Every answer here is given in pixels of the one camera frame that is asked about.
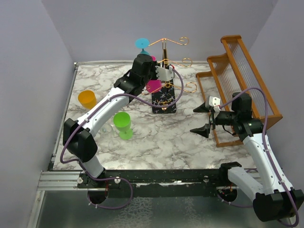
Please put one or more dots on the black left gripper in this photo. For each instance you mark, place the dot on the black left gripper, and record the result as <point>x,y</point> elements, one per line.
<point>153,68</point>

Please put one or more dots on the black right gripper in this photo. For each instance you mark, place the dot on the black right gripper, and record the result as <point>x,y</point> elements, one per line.
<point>204,130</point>

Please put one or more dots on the pink wine glass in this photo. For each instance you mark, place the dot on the pink wine glass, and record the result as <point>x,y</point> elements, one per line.
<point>153,86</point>

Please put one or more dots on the blue wine glass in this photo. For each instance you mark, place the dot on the blue wine glass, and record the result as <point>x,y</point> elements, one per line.
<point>142,44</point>

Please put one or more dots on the orange wine glass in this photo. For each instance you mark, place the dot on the orange wine glass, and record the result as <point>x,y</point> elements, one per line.
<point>87,99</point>

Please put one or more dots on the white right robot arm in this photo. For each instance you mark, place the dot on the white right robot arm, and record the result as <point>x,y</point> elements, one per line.
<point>274,197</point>

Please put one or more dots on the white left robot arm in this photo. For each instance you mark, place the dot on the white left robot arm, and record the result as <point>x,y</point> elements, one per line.
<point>78,135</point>

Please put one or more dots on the gold wine glass rack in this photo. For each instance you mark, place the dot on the gold wine glass rack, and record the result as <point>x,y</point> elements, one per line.
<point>162,89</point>

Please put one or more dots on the green wine glass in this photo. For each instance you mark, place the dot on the green wine glass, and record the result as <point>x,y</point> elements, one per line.
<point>122,122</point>

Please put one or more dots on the wooden tiered shelf rack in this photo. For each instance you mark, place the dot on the wooden tiered shelf rack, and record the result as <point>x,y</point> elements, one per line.
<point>241,90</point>

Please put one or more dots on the clear wine glass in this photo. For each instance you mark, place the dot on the clear wine glass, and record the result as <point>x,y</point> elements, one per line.
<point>107,135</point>

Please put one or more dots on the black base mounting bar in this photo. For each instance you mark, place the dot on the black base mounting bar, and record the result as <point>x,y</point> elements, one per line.
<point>160,183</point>

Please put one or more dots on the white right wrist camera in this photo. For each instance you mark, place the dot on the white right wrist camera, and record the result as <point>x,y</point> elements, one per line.
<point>212,103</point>

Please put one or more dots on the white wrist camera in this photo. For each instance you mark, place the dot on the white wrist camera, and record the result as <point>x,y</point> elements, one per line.
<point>212,103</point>
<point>165,74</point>

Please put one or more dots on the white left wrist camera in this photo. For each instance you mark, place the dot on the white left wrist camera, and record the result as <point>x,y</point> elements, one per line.
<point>165,74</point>

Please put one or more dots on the aluminium extrusion rail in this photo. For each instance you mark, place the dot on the aluminium extrusion rail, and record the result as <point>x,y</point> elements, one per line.
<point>58,180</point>

